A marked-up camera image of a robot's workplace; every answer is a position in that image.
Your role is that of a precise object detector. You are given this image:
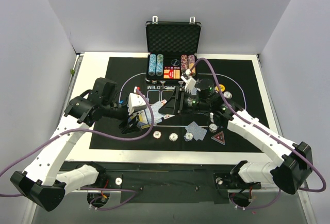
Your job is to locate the black dealer button in case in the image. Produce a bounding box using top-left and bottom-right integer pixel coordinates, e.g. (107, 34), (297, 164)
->
(171, 59), (180, 66)

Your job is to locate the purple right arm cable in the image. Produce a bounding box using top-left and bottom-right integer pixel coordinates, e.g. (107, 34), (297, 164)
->
(190, 57), (326, 211)

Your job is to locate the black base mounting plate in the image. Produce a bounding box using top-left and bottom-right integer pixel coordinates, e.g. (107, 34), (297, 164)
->
(74, 163), (261, 205)

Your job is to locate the black aluminium poker case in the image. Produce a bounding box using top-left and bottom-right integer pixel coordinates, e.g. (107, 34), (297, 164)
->
(145, 16), (202, 84)

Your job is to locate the aluminium front rail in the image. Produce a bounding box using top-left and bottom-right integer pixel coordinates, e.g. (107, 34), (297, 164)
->
(30, 169), (309, 194)

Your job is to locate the red chip stack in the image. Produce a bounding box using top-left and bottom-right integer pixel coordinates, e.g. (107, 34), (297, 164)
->
(153, 131), (161, 139)

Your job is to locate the blue playing card deck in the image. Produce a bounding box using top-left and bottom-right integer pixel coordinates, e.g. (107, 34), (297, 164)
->
(128, 110), (151, 129)

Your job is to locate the blue chip stack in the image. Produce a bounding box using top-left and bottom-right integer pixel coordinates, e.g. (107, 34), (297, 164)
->
(184, 132), (193, 142)

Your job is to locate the grey chip stack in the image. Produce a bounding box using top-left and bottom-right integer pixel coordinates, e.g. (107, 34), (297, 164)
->
(169, 133), (178, 142)

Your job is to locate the red playing card box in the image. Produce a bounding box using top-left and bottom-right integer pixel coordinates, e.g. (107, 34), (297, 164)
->
(163, 66), (181, 79)

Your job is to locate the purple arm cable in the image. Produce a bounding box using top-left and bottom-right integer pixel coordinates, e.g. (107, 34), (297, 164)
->
(0, 87), (155, 211)
(190, 57), (326, 211)

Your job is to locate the purple and orange chip row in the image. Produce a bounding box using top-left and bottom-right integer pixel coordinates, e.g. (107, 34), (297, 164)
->
(188, 55), (196, 76)

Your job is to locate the light blue chip row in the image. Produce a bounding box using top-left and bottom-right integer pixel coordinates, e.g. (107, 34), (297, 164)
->
(148, 54), (157, 76)

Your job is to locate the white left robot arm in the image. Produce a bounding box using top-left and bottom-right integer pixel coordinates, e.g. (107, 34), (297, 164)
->
(10, 78), (147, 212)

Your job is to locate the green grey chip row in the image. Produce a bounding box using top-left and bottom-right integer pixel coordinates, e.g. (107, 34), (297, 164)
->
(156, 54), (164, 76)

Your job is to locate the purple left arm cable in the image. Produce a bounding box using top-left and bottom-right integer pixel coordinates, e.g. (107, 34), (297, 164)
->
(0, 87), (155, 211)

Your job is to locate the red triangular dealer marker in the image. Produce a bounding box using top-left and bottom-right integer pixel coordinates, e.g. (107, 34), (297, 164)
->
(211, 131), (225, 145)

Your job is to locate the black poker felt mat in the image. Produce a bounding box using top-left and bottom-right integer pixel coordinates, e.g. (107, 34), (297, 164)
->
(90, 57), (268, 152)

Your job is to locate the yellow big blind button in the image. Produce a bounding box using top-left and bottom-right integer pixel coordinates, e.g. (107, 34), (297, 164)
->
(215, 84), (225, 92)

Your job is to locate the blue backed card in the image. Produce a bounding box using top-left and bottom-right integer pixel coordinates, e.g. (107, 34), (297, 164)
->
(151, 101), (174, 125)
(193, 127), (207, 141)
(186, 122), (200, 133)

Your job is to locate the dark red chip row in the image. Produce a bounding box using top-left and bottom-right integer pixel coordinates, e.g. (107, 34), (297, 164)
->
(180, 55), (188, 73)

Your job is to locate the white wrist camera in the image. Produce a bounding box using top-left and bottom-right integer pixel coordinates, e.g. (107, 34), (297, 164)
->
(180, 69), (197, 95)
(127, 93), (147, 115)

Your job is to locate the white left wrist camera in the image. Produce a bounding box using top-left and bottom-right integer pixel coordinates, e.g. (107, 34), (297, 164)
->
(127, 93), (147, 115)

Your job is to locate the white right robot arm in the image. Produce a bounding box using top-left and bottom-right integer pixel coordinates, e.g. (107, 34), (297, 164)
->
(159, 79), (312, 195)

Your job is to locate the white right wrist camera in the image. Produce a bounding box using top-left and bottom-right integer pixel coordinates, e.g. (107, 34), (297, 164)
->
(180, 69), (197, 95)

